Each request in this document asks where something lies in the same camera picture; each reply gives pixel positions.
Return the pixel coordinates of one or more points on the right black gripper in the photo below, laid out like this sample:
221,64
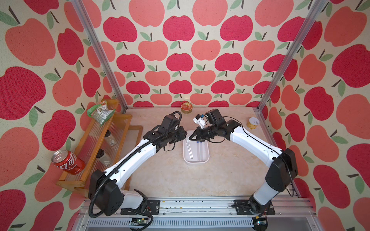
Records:
198,134

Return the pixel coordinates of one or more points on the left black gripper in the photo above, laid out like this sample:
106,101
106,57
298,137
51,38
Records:
183,134

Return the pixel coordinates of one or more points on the white rectangular tray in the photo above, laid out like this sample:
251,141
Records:
193,144

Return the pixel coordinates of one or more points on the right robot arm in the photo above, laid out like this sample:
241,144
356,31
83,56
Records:
282,163

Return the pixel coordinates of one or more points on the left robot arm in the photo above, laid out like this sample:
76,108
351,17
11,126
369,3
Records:
105,190

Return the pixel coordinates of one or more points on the red gold round tin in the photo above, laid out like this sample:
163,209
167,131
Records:
186,107

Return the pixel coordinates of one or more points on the yellow white can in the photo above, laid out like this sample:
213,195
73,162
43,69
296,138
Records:
253,123

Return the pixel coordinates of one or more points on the glass spice jar upper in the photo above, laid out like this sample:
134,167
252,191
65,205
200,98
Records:
110,139

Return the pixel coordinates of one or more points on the glass spice jar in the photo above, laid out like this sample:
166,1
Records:
110,139
103,157

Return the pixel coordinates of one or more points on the wooden shelf rack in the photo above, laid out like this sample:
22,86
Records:
126,135

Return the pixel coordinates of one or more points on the glass spice jar lower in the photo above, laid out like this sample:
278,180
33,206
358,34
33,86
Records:
103,157

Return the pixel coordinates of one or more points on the green snack bag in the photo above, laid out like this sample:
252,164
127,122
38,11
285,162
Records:
100,113

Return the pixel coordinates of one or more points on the red cola can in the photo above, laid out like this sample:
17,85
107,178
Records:
68,162

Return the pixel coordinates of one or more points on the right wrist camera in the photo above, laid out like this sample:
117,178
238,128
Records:
212,117

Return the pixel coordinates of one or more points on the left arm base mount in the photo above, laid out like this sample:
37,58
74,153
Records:
149,207

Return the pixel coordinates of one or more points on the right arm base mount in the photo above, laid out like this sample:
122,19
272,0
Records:
245,207

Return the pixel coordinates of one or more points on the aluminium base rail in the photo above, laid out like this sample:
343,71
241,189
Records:
283,213

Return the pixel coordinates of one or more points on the left aluminium frame post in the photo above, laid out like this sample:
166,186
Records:
99,51

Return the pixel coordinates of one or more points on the aluminium frame post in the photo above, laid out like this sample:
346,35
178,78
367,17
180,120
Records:
99,51
308,23

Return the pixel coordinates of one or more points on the right aluminium frame post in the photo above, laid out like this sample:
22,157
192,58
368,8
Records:
308,23

